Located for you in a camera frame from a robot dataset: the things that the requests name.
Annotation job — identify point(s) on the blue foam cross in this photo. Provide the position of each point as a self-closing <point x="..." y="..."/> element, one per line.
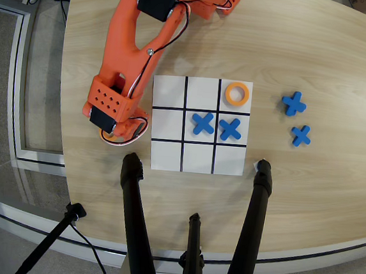
<point x="294" y="104"/>
<point x="203" y="123"/>
<point x="230" y="129"/>
<point x="301" y="136"/>

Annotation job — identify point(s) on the gray metal floor frame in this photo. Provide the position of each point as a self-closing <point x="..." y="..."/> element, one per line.
<point x="18" y="81"/>

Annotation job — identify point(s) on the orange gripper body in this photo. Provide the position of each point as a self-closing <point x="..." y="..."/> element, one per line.
<point x="136" y="131"/>

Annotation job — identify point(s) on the white tic-tac-toe grid sheet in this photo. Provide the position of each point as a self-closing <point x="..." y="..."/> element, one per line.
<point x="165" y="156"/>

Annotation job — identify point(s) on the small white tape piece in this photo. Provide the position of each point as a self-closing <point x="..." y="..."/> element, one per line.
<point x="255" y="165"/>

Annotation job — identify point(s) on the short black tripod leg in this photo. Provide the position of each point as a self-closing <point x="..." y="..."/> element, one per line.
<point x="193" y="247"/>

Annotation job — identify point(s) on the black stand pole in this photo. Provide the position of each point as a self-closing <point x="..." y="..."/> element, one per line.
<point x="49" y="240"/>

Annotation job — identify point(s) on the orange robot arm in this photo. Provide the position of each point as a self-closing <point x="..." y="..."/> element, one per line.
<point x="124" y="42"/>

